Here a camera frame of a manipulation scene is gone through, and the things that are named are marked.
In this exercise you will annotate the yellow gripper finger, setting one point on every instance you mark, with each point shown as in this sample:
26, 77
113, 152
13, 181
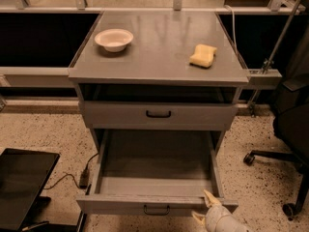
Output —
200, 218
210, 200

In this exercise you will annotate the grey drawer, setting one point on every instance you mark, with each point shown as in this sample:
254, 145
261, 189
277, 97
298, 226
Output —
157, 115
154, 173

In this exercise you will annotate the grey drawer cabinet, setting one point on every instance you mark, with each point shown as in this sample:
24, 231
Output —
155, 66

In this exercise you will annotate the grey top drawer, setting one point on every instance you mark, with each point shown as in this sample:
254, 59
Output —
157, 115

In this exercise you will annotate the black office chair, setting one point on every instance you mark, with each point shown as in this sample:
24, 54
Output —
291, 124

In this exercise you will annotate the yellow sponge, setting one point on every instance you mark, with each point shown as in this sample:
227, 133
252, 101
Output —
203, 55

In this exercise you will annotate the metal diagonal rod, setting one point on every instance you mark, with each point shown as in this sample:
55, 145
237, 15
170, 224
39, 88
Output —
262, 72

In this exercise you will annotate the white bowl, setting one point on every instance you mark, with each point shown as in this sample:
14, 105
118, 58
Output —
114, 40

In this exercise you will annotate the metal frame rail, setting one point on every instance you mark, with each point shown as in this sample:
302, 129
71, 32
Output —
35, 77

